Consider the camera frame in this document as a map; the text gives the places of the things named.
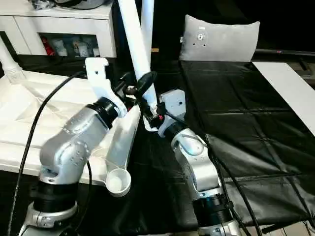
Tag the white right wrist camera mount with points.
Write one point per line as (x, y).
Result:
(174, 103)

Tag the white plastic table leg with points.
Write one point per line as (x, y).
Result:
(9, 64)
(147, 24)
(137, 49)

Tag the grey pillow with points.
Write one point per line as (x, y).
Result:
(219, 39)

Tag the black table mat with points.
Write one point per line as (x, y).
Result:
(246, 123)

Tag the white plastic table top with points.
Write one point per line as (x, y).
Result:
(37, 110)

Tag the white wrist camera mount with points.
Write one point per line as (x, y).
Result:
(98, 81)
(174, 103)

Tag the black metal stand leg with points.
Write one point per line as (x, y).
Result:
(280, 226)

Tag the white glass-door cabinet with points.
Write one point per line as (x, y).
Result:
(61, 24)

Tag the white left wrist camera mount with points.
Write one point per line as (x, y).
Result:
(98, 81)

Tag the grey pot on cabinet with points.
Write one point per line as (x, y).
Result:
(86, 3)

